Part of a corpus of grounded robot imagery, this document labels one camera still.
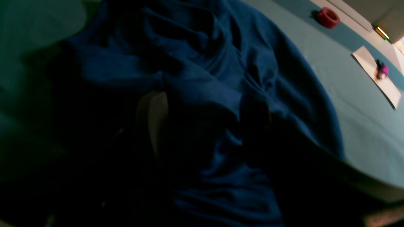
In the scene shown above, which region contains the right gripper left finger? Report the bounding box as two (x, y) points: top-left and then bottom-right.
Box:
(136, 91), (169, 161)

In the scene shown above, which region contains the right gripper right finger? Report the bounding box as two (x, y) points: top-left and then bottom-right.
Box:
(241, 95), (316, 176)

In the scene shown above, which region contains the dark blue t-shirt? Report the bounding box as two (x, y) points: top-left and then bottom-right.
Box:
(50, 0), (344, 227)

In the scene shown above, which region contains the white paper card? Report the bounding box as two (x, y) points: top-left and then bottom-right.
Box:
(352, 46), (402, 109)

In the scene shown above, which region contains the small pink toy figure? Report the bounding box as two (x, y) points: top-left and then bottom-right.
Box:
(375, 59), (389, 80)

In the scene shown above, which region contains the red tape roll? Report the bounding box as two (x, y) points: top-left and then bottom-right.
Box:
(316, 7), (341, 29)

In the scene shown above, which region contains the light blue table cloth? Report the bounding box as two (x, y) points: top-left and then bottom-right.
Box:
(1, 0), (403, 202)

